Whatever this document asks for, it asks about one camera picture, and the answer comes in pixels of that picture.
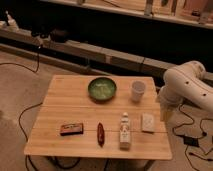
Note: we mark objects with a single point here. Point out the white ceramic cup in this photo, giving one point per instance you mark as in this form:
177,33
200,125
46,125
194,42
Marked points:
137,90

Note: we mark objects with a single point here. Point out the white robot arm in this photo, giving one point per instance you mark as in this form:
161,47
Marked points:
185,82

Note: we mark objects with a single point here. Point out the green ceramic bowl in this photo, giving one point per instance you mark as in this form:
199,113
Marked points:
102,89

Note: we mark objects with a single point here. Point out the wooden table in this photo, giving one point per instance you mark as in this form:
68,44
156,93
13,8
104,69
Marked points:
67,101

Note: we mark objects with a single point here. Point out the red chili pepper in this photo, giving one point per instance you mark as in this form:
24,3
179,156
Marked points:
100,134

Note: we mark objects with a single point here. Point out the white squeeze bottle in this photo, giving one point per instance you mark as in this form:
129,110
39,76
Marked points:
125,133

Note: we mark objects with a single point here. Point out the dark rectangular box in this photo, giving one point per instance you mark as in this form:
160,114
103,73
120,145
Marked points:
71,129

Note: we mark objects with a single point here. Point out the white sponge block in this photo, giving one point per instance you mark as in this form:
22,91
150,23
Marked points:
148,123

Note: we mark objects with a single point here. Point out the black power adapter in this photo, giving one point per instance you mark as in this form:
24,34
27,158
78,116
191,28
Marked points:
191,141

